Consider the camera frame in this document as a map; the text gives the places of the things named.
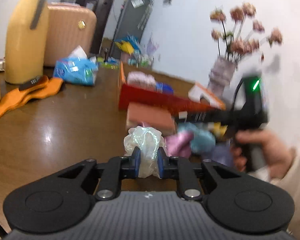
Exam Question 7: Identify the pink satin bow scrunchie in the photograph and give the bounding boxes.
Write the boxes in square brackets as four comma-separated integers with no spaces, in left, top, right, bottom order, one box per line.
[165,131,194,159]

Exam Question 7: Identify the dried pink rose bouquet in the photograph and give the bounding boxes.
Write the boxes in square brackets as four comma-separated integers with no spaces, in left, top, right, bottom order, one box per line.
[209,2,283,66]

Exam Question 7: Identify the light blue fluffy cloth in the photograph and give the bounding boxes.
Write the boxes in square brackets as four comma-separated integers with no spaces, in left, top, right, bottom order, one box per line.
[178,122,216,154]

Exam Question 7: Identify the dark brown entrance door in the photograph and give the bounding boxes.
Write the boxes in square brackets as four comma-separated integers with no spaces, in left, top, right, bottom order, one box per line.
[76,0,114,54]

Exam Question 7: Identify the grey refrigerator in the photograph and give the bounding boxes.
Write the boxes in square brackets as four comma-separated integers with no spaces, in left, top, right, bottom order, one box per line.
[109,0,154,59]

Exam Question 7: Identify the white yellow plush toy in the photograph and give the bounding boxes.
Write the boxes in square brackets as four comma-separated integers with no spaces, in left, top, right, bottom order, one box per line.
[210,122,228,139]

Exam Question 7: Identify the layered pink sponge block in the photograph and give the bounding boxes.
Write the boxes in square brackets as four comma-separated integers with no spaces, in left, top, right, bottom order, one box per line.
[126,102,176,136]

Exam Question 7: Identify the yellow thermos jug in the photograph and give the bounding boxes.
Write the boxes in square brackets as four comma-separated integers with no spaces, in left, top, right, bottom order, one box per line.
[5,0,49,85]

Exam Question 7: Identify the blue tissue pack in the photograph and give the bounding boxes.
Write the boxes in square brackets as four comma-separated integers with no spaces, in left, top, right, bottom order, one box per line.
[53,46,98,86]

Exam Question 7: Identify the wire rack with bottles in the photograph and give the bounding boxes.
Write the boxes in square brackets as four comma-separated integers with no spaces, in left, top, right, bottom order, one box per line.
[127,53,154,69]

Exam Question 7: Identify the red orange cardboard box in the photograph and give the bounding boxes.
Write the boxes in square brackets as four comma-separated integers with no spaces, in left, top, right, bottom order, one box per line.
[118,62,226,115]

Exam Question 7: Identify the person right hand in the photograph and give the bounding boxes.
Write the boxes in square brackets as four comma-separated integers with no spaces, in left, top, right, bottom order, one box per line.
[235,129,295,179]

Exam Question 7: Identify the pink hard-shell suitcase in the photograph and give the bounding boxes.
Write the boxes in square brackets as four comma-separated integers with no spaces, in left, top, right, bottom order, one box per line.
[44,3,97,67]

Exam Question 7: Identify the pink textured ceramic vase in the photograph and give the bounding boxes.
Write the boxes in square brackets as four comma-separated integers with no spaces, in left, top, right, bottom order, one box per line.
[207,56,237,97]

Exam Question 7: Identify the blue wet wipes packet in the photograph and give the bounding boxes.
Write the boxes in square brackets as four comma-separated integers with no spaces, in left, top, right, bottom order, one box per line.
[155,82,174,94]

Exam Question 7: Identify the purple drawstring pouch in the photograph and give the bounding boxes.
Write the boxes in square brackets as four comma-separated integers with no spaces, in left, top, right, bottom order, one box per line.
[202,142,234,167]

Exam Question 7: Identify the blue yellow bag pile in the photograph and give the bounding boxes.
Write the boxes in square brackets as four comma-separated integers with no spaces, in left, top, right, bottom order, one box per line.
[114,35,141,55]

